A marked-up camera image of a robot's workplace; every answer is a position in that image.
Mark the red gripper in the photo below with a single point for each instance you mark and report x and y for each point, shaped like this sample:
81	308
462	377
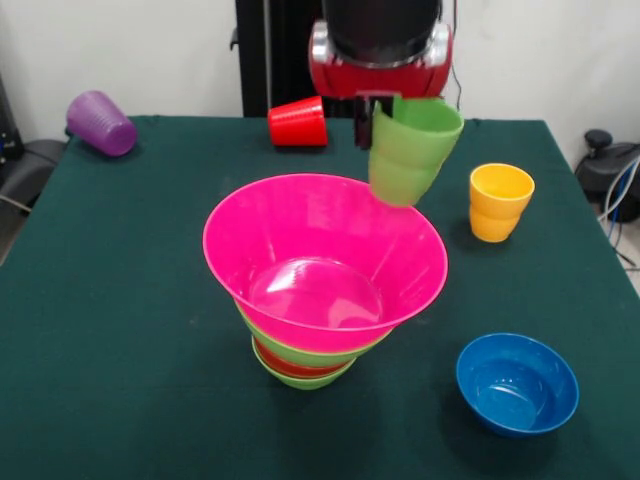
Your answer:
380	81

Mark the green cup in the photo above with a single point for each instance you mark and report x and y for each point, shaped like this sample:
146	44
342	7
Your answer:
405	160

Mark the red cup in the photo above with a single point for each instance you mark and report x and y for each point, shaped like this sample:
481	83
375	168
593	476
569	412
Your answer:
300	127

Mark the large pink bowl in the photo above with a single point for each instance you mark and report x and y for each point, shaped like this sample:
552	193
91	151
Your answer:
325	240

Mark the large green bowl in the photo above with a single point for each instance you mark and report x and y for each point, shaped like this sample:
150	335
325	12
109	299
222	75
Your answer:
310	356

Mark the red bowl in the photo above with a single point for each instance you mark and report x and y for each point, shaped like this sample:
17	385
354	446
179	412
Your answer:
295	367

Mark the purple cup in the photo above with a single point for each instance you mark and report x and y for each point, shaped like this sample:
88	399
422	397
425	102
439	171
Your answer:
100	125

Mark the yellow cup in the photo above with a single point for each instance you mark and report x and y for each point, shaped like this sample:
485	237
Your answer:
500	210

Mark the black wheeled base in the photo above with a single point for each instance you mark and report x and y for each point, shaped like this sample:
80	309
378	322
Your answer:
30	170
600	170

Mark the small green bowl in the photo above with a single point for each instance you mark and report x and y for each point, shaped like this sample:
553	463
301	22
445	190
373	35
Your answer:
305	384

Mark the blue bowl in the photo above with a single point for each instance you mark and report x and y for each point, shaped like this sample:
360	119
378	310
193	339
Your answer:
517	395

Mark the dark green tablecloth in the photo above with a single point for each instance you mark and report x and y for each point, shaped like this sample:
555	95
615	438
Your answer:
100	400

